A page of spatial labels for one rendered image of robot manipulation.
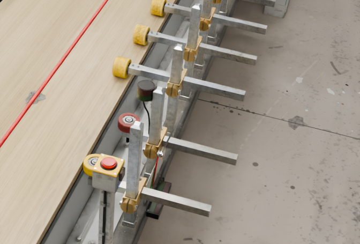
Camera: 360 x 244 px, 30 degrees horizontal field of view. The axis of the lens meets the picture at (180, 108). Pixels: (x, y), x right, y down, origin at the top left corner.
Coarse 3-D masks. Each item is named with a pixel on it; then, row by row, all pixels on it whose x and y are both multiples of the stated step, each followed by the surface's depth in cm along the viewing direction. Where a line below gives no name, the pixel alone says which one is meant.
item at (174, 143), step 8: (128, 136) 249; (144, 136) 247; (168, 144) 246; (176, 144) 245; (184, 144) 245; (192, 144) 245; (192, 152) 245; (200, 152) 244; (208, 152) 243; (216, 152) 243; (224, 152) 244; (216, 160) 244; (224, 160) 243; (232, 160) 242
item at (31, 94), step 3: (33, 90) 252; (30, 93) 251; (33, 93) 251; (27, 96) 251; (30, 96) 249; (39, 96) 250; (42, 96) 251; (45, 96) 252; (27, 99) 249; (30, 99) 248; (36, 99) 249; (39, 99) 249; (42, 99) 250; (27, 102) 247; (33, 102) 248; (36, 102) 248
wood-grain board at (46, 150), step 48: (48, 0) 305; (96, 0) 309; (144, 0) 313; (0, 48) 273; (48, 48) 276; (96, 48) 279; (144, 48) 283; (0, 96) 250; (48, 96) 252; (96, 96) 255; (48, 144) 232; (0, 192) 213; (48, 192) 215; (0, 240) 199
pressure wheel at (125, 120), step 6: (126, 114) 248; (132, 114) 248; (120, 120) 245; (126, 120) 245; (132, 120) 246; (138, 120) 246; (120, 126) 244; (126, 126) 243; (126, 132) 245; (126, 138) 251
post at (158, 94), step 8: (160, 88) 228; (160, 96) 228; (152, 104) 231; (160, 104) 230; (152, 112) 233; (160, 112) 232; (152, 120) 235; (160, 120) 235; (152, 128) 237; (160, 128) 239; (152, 136) 240; (160, 136) 243; (152, 160) 247; (152, 168) 250
